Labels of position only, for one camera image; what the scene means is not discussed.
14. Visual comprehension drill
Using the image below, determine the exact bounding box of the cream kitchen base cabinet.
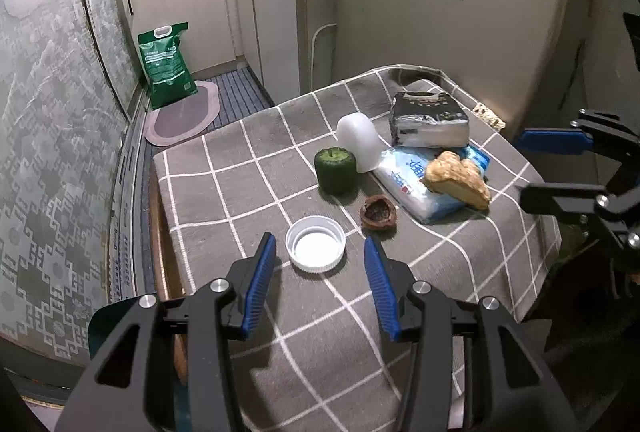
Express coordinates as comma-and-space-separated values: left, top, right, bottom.
120, 0, 237, 74

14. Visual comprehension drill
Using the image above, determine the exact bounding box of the translucent white plastic cup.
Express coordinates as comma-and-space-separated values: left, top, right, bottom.
336, 112, 383, 174

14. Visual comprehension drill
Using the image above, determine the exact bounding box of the cream tall side cabinet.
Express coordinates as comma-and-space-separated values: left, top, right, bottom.
220, 0, 341, 99

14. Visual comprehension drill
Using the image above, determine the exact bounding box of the blue and white tissue packet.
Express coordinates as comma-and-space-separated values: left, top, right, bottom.
372, 145, 492, 225

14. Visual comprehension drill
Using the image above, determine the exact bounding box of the green rice bag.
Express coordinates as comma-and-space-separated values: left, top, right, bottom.
137, 22, 198, 110

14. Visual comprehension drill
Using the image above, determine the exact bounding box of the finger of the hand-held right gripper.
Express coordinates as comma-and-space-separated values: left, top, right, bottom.
519, 181, 640, 263
514, 109, 640, 193

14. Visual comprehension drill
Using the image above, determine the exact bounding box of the speckled beige block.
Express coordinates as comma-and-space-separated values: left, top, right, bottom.
472, 102, 508, 131

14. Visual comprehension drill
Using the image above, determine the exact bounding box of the green bell pepper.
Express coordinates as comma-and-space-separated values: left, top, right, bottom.
314, 147, 358, 195

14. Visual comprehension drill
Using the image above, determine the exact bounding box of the striped blue floor mat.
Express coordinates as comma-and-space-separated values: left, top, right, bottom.
196, 65, 276, 133

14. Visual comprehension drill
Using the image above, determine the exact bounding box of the metal door track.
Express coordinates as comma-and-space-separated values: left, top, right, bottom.
106, 87, 157, 308

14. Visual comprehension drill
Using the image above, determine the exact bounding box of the white plastic jar lid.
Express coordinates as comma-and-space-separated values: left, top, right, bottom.
285, 215, 347, 273

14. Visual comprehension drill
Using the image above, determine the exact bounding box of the grey checked tablecloth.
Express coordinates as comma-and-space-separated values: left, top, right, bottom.
150, 65, 563, 432

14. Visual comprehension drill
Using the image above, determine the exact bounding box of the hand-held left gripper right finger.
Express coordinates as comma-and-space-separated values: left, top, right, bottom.
363, 236, 583, 432

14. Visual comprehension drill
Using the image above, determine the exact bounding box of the white cable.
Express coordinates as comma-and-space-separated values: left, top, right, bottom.
310, 23, 337, 94

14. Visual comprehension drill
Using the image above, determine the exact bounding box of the white refrigerator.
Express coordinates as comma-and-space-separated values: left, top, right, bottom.
332, 0, 601, 153

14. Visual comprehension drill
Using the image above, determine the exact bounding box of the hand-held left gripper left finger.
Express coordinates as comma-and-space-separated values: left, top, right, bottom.
55, 232, 278, 432

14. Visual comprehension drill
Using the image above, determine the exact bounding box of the brown walnut shell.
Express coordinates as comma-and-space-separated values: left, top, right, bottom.
360, 195, 398, 230

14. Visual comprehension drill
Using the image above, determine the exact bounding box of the silver and black packet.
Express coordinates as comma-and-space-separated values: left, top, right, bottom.
389, 91, 471, 148

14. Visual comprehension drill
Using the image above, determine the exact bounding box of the brown bread piece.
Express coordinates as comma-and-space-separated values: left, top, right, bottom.
421, 151, 492, 210

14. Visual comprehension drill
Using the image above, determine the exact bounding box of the oval purple floor mat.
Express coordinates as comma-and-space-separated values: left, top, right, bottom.
145, 81, 218, 147

